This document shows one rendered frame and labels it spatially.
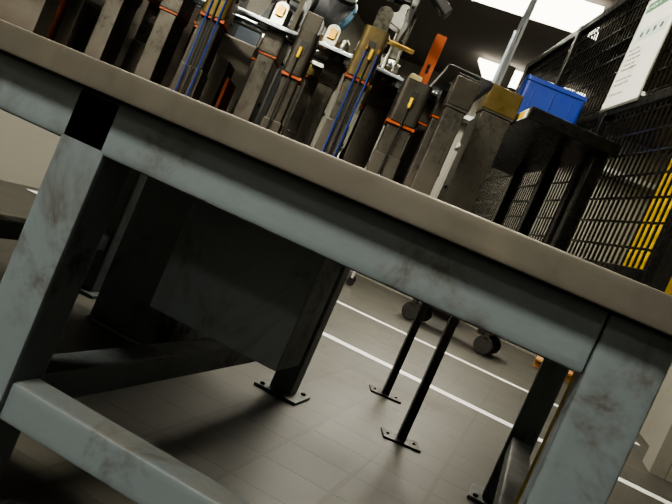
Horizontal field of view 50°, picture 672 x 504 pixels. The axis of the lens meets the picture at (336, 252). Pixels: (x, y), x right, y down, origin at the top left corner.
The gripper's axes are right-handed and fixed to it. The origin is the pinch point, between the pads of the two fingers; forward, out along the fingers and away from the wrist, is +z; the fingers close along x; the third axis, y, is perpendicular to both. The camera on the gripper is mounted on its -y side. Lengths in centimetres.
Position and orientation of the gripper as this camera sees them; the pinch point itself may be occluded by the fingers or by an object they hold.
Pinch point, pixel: (400, 39)
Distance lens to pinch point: 191.8
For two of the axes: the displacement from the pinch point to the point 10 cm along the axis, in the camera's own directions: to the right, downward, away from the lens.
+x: 0.2, 0.6, -10.0
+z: -3.9, 9.2, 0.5
